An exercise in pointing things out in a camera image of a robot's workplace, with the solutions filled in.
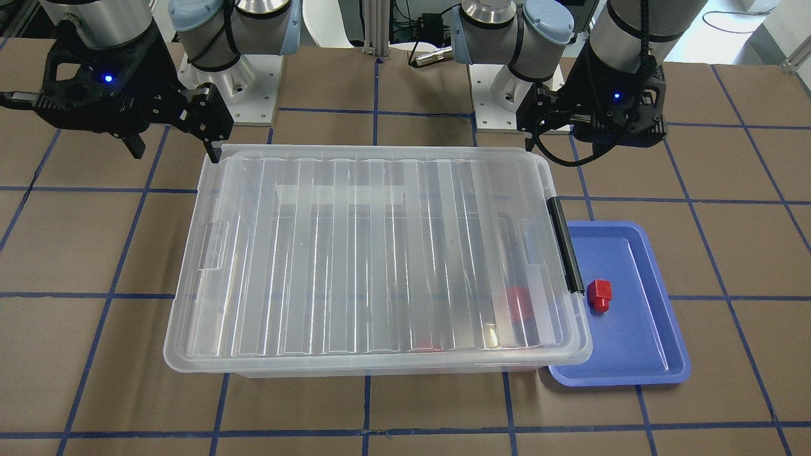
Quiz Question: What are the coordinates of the white chair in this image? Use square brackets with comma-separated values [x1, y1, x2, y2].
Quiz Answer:
[302, 1, 354, 49]

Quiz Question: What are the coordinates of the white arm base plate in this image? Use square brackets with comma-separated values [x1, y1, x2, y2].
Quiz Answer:
[468, 65, 531, 134]
[177, 54, 284, 127]

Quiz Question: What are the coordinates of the red block inside box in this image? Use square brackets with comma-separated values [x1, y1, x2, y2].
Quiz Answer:
[505, 286, 535, 324]

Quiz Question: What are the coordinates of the red block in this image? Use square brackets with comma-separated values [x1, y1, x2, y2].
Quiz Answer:
[505, 286, 535, 324]
[586, 278, 613, 314]

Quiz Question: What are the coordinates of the blue plastic tray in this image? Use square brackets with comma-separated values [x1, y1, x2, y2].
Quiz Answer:
[550, 220, 692, 387]

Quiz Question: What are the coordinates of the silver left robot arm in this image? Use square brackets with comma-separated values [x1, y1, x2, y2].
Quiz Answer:
[451, 1, 706, 167]

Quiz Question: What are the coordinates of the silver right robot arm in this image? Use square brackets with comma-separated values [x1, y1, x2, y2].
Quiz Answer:
[3, 1, 302, 163]

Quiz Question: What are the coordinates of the clear plastic box lid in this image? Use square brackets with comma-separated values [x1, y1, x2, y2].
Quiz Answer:
[164, 144, 593, 378]

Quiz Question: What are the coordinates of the clear plastic storage box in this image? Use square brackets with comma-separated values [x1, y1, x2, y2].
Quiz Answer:
[225, 361, 546, 379]

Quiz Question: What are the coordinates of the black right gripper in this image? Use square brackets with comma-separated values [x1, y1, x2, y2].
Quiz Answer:
[32, 24, 234, 163]

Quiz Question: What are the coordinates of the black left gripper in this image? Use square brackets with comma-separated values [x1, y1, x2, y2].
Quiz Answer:
[518, 48, 667, 153]

